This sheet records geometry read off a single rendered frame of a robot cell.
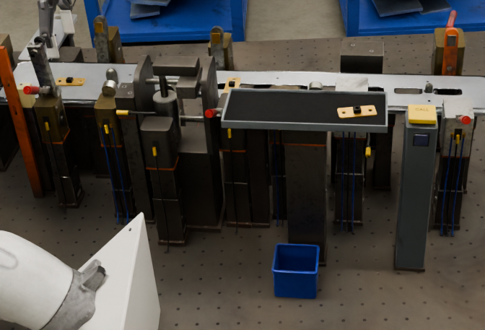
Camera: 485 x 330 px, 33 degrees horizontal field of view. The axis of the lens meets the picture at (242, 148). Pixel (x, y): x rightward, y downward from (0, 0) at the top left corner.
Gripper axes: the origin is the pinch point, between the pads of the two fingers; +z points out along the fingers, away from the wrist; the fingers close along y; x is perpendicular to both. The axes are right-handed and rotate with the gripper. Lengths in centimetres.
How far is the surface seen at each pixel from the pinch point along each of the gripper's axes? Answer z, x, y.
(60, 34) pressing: 13.2, -12.0, -27.5
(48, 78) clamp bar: 1.9, 1.4, 15.9
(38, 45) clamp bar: -8.3, 1.2, 16.9
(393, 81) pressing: 13, 90, -4
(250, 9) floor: 113, 15, -239
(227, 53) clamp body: 10.6, 43.4, -13.7
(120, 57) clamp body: 17.1, 8.6, -20.8
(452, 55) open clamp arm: 9, 106, -12
